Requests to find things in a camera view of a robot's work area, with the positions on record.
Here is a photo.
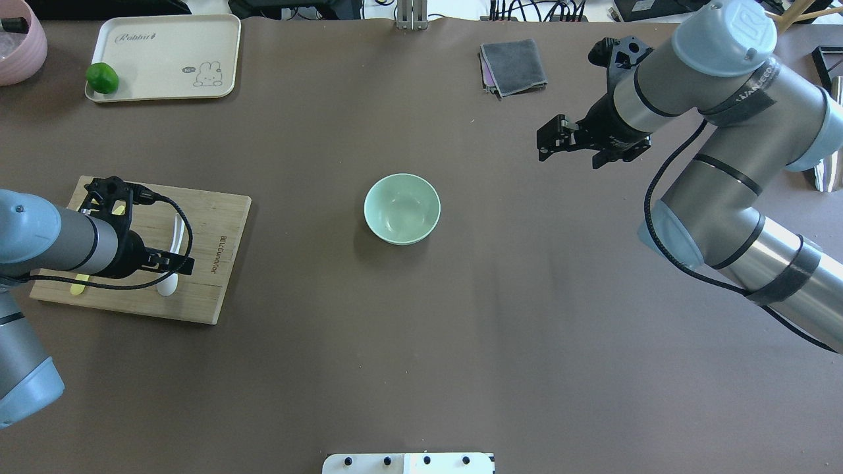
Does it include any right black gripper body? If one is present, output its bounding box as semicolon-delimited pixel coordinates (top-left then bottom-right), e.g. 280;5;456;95
577;93;651;153

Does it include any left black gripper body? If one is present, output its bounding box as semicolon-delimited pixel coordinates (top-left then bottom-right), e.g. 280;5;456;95
109;229;150;278

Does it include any light green bowl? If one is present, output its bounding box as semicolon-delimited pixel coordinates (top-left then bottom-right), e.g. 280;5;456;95
364;173;441;246

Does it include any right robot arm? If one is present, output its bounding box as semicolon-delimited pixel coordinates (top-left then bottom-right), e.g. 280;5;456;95
537;1;842;353

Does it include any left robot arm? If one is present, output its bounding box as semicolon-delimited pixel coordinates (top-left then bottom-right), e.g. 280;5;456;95
1;176;194;428

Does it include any white ceramic spoon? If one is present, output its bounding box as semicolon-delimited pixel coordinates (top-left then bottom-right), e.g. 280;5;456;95
155;212;186;297

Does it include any pink bowl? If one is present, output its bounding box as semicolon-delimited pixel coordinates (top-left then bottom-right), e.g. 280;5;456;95
1;1;47;86

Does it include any bamboo cutting board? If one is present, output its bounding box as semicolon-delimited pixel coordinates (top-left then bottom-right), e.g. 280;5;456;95
30;174;252;325

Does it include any yellow plastic knife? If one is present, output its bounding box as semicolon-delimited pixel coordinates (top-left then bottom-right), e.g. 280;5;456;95
69;204;127;296

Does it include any grey folded cloth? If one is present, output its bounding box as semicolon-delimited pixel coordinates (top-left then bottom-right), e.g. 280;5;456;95
478;38;548;99

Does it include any green lime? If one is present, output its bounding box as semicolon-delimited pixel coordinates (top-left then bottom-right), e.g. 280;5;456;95
85;62;120;94

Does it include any cream rabbit tray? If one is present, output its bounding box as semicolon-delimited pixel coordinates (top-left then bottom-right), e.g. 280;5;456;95
84;13;241;103

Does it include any wooden mug tree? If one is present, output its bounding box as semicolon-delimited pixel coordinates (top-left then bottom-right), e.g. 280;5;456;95
765;1;842;35

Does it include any metal scoop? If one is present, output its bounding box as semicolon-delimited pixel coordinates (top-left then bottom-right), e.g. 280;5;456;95
813;151;842;193

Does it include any aluminium frame post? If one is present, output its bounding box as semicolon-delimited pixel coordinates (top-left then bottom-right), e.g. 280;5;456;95
395;0;429;30

